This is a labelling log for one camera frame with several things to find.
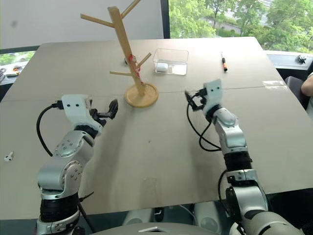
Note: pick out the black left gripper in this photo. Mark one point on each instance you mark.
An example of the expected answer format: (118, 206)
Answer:
(96, 117)

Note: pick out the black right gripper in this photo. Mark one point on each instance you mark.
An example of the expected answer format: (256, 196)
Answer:
(201, 97)

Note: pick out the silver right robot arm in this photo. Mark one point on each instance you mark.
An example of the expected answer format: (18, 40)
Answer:
(234, 137)

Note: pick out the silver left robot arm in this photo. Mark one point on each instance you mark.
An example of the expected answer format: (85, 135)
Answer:
(71, 156)

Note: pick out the wooden tree stand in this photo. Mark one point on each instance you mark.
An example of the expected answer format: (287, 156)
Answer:
(127, 52)

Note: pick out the clear plastic box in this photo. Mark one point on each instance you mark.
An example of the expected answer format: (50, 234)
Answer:
(181, 69)

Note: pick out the white earbud case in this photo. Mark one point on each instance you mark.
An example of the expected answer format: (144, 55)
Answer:
(161, 67)

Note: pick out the orange and black pen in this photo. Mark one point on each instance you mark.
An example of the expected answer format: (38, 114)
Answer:
(224, 63)

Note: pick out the dark grey chair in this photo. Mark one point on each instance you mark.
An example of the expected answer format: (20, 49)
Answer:
(294, 89)

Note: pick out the white and orange clutter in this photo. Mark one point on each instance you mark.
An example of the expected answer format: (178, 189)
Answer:
(13, 71)

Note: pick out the white rounded robot leg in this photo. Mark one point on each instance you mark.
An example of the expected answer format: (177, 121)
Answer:
(137, 216)
(206, 213)

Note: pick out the small white earbud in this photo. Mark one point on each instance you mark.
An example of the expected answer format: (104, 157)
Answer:
(9, 156)

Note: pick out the small black clip object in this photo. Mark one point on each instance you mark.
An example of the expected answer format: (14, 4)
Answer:
(302, 59)

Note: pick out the grey robot torso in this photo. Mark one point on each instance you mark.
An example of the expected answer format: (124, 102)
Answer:
(156, 228)

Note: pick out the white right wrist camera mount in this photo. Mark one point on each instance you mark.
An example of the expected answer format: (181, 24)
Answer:
(213, 94)

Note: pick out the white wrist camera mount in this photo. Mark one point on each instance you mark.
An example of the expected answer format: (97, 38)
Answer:
(213, 94)
(75, 110)

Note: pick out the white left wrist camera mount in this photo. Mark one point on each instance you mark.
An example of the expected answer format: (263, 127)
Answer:
(75, 110)

